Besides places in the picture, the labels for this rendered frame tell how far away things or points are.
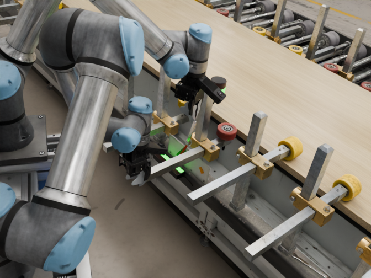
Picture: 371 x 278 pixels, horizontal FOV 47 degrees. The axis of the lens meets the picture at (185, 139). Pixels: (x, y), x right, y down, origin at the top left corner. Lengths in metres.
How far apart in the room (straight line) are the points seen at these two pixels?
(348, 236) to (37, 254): 1.15
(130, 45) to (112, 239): 1.68
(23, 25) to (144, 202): 1.55
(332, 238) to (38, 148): 1.10
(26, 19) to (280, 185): 1.12
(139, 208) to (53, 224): 1.77
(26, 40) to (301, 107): 1.20
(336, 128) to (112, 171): 1.49
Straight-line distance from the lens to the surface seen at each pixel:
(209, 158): 1.66
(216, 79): 1.60
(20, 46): 1.37
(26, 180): 1.40
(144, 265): 2.34
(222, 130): 1.71
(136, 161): 1.42
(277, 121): 1.85
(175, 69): 1.24
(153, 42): 1.21
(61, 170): 0.86
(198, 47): 1.39
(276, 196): 1.82
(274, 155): 1.55
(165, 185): 2.50
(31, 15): 1.33
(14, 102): 1.31
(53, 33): 0.95
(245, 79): 2.11
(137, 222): 2.52
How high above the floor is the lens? 1.89
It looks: 37 degrees down
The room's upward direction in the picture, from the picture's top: 8 degrees clockwise
